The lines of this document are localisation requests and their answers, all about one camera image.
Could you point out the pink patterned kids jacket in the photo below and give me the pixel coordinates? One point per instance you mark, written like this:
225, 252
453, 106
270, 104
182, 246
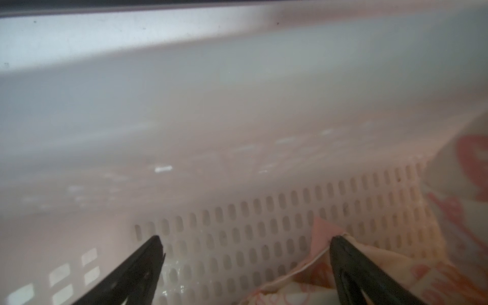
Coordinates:
437, 250

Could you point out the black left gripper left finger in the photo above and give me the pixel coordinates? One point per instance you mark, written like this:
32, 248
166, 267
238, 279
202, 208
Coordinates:
134, 281

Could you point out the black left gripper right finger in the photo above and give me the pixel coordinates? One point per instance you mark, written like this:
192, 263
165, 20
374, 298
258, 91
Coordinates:
358, 279

